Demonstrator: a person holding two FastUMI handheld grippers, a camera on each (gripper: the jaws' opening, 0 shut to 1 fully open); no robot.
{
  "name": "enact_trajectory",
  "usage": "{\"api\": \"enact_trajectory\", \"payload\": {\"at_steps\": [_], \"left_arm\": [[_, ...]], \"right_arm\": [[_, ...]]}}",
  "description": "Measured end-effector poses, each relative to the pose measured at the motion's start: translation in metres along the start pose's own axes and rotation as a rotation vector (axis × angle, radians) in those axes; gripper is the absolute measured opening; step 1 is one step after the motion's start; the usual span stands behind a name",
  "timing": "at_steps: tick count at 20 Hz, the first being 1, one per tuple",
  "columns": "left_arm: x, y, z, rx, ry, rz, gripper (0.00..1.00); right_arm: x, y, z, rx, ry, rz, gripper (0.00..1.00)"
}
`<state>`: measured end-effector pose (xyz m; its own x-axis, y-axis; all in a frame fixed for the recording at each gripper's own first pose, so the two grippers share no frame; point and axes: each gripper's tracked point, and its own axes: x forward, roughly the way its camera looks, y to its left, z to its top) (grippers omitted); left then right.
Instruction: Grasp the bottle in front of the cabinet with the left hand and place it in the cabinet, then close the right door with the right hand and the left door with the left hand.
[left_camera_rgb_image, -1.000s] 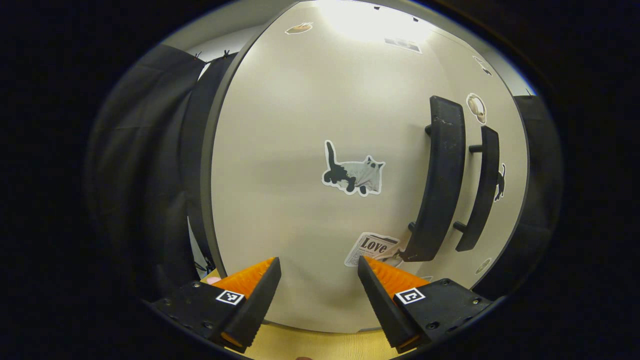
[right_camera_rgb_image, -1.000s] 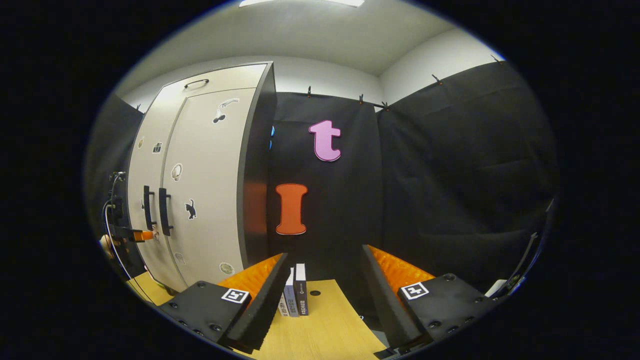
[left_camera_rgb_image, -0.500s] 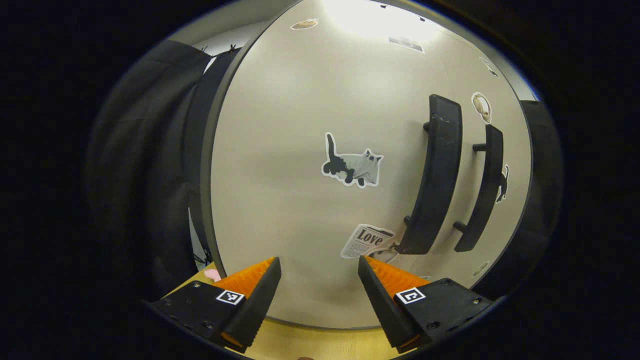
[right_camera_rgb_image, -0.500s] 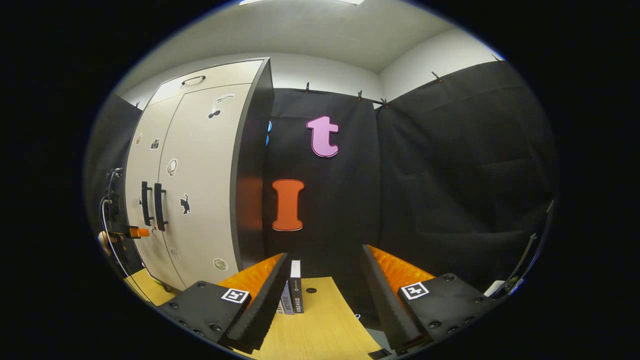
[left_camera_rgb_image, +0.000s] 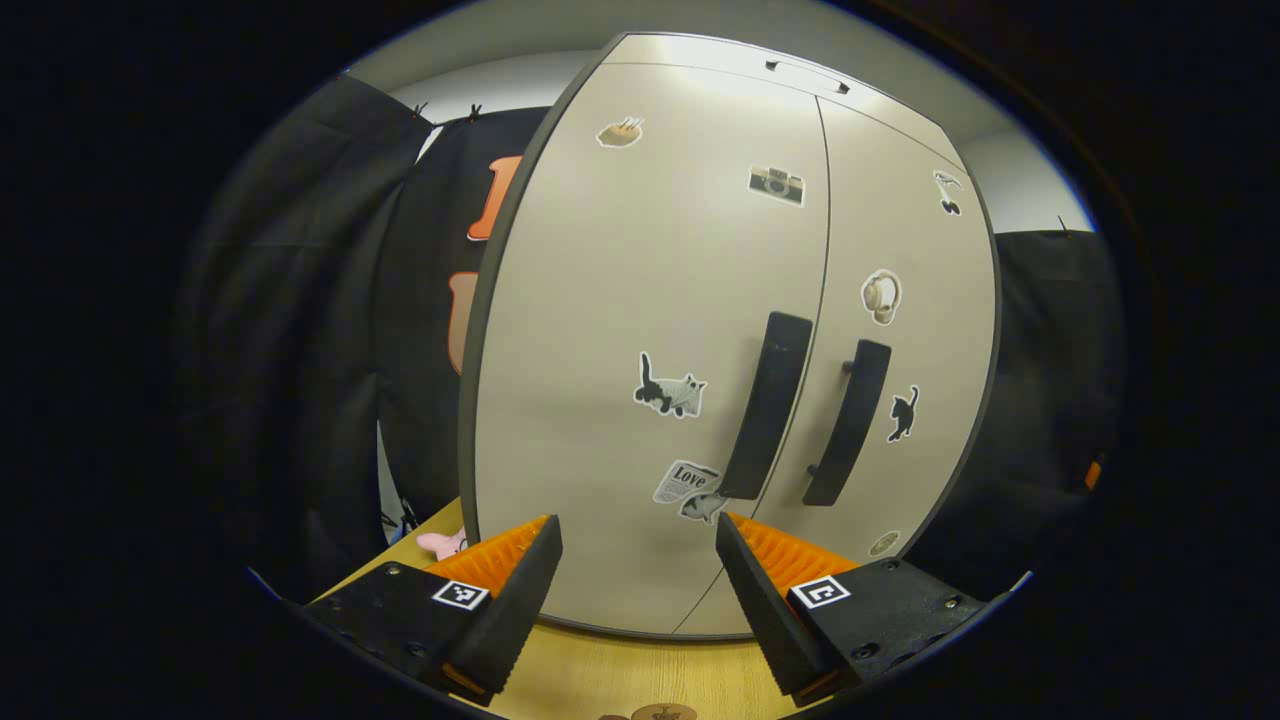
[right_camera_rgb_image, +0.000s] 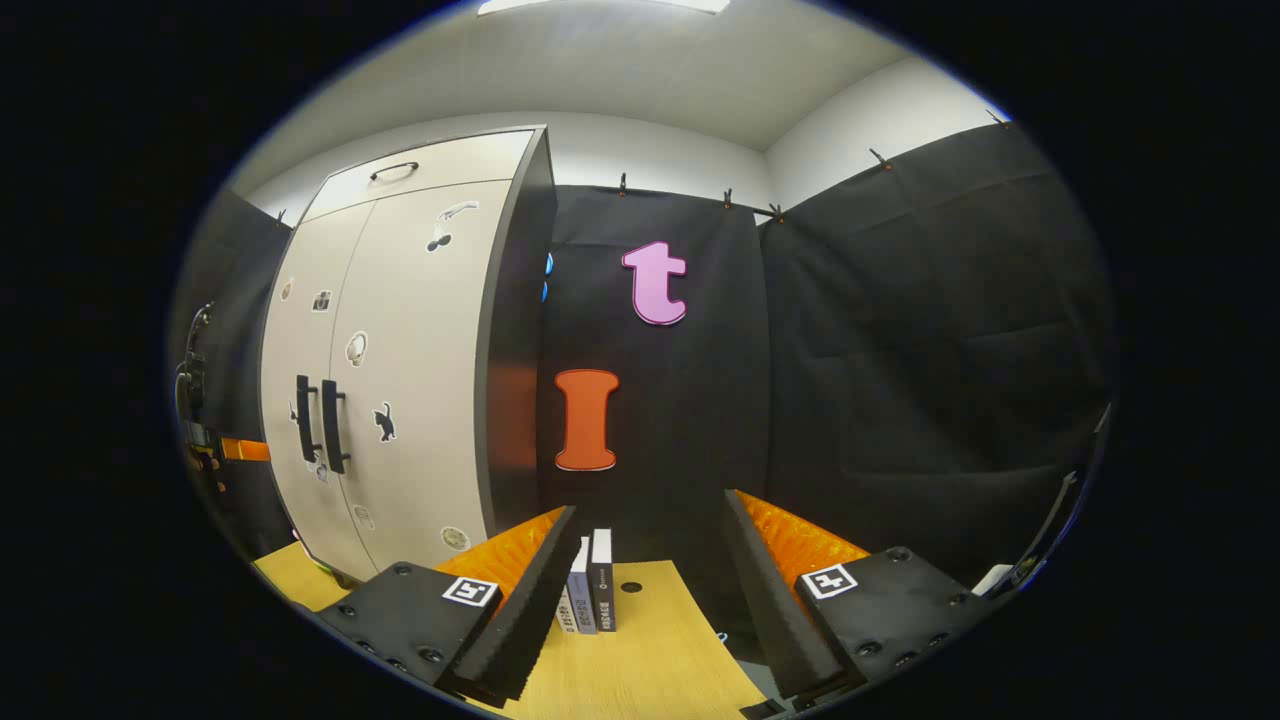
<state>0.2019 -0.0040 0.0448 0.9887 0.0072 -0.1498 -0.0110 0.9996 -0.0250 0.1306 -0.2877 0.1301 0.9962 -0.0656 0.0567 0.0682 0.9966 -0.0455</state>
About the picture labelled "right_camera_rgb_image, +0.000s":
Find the black backdrop cloth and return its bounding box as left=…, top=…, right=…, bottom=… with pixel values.
left=170, top=120, right=1119, bottom=591

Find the wide ceiling light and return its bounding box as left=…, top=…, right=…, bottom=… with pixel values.
left=478, top=0, right=731, bottom=15

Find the white cabinet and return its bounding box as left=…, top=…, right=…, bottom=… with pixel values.
left=258, top=125, right=559, bottom=586

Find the white cabinet drawer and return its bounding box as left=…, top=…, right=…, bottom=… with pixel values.
left=300, top=130, right=536, bottom=223

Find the black door handle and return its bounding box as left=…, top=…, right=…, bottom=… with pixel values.
left=294, top=374, right=321, bottom=464
left=320, top=378, right=351, bottom=475

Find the grey book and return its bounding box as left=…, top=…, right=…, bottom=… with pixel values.
left=566, top=535, right=599, bottom=636

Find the white cabinet door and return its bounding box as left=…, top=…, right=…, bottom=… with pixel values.
left=330, top=180, right=516, bottom=571
left=260, top=200, right=381, bottom=581

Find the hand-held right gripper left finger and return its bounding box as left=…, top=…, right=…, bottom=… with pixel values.
left=315, top=505, right=584, bottom=709

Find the black book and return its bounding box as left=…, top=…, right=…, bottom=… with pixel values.
left=589, top=528, right=618, bottom=633

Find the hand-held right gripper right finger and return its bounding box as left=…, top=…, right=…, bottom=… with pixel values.
left=722, top=488, right=1001, bottom=701

